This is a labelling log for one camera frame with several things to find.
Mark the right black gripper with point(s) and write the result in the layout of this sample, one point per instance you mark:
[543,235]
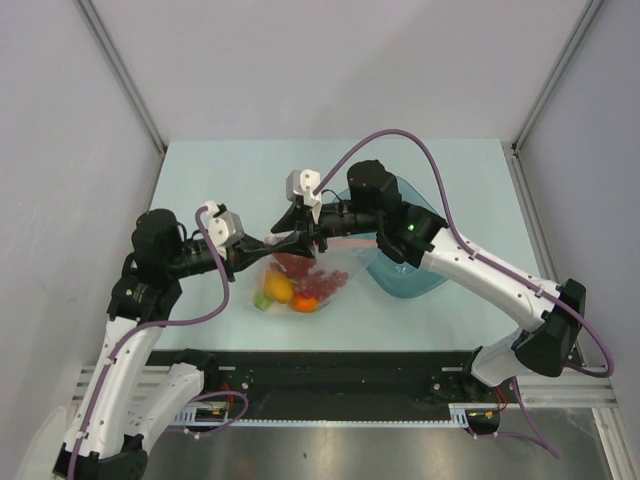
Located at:
[306,231]

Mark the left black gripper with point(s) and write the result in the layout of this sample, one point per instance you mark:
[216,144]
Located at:
[242,253]

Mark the yellow toy lemon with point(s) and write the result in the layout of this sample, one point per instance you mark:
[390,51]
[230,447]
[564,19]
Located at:
[278,287]

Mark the clear pink zip top bag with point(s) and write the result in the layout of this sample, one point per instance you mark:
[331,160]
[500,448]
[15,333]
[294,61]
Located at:
[343,254]

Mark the purple toy grapes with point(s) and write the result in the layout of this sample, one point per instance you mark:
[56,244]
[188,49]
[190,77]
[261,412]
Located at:
[309,278]

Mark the green orange toy mango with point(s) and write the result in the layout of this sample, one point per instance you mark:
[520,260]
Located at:
[298,304]

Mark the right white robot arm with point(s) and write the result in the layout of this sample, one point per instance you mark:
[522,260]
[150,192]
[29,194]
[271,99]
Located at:
[546,312]

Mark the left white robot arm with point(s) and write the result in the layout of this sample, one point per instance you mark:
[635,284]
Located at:
[110,437]

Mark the teal plastic tray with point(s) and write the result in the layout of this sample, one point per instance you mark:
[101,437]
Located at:
[401,280]

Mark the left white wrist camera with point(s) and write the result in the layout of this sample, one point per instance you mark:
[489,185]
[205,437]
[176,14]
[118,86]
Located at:
[224,227]

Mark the left white cable duct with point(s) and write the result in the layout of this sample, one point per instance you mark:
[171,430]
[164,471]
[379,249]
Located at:
[201,416]

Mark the white cable duct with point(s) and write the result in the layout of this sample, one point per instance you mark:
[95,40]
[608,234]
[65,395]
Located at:
[201,416]
[478,413]

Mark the right white cable duct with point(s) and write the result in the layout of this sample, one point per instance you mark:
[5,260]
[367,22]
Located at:
[478,413]

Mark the aluminium frame rail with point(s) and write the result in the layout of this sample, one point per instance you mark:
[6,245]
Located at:
[572,390]

